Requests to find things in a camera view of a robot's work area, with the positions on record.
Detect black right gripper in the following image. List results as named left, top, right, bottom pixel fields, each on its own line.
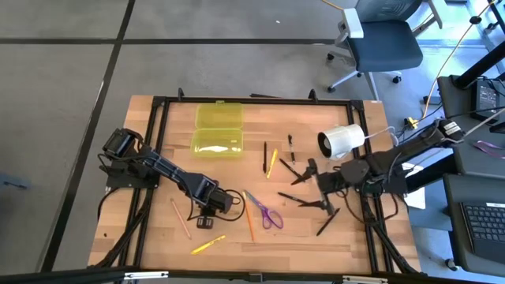
left=290, top=158, right=346, bottom=217

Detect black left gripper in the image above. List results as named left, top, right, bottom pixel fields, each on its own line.
left=196, top=189, right=234, bottom=230

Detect yellow highlighter pen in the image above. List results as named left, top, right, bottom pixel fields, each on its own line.
left=265, top=148, right=279, bottom=180
left=190, top=234, right=227, bottom=256

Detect light brown wooden pencil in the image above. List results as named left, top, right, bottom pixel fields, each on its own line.
left=170, top=197, right=193, bottom=241

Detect black pen with silver clip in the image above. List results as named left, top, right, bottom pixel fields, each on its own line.
left=287, top=133, right=296, bottom=165

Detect orange pencil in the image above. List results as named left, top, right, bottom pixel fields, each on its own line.
left=241, top=190, right=256, bottom=243

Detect purple-handled scissors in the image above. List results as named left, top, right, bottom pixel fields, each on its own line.
left=243, top=189, right=285, bottom=230

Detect yellow translucent supply box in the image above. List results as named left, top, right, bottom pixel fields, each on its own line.
left=190, top=100, right=245, bottom=159

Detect white spotlight lamp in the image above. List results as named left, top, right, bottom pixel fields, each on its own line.
left=317, top=123, right=367, bottom=161

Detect white paper sheet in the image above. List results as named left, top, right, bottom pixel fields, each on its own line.
left=402, top=163, right=427, bottom=210

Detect black metal beam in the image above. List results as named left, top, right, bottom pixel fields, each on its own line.
left=405, top=153, right=455, bottom=192
left=452, top=50, right=505, bottom=90

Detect dark blue office chair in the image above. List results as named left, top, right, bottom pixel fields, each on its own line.
left=325, top=0, right=443, bottom=102

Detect black side desk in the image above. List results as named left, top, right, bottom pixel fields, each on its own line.
left=436, top=73, right=505, bottom=174

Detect dark grey laptop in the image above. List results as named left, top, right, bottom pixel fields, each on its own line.
left=442, top=172, right=505, bottom=277

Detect purple ribbon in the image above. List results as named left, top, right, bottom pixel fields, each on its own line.
left=472, top=140, right=505, bottom=160

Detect grey object on floor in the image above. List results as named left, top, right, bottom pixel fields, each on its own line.
left=0, top=172, right=32, bottom=190

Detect black power adapter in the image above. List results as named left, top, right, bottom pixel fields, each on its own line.
left=471, top=78, right=500, bottom=121

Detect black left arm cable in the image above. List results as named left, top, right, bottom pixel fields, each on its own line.
left=185, top=189, right=247, bottom=222

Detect white lamp cable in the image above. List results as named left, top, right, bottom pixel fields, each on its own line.
left=362, top=125, right=399, bottom=145

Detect black aluminium table frame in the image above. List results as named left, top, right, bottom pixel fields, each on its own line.
left=88, top=87, right=423, bottom=277

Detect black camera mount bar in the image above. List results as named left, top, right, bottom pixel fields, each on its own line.
left=0, top=266, right=505, bottom=284

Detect long yellow cable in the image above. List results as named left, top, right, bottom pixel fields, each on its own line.
left=421, top=0, right=494, bottom=119

